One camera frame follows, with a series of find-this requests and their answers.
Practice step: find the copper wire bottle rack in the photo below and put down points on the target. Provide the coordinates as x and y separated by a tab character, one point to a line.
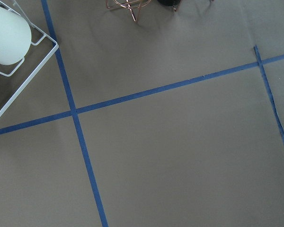
134	6

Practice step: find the green wine bottle front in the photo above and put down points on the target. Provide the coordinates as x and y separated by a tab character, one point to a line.
169	2

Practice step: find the white cup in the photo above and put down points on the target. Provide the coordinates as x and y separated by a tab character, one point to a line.
15	37

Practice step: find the white wire cup rack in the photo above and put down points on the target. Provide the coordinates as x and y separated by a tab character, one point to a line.
35	76

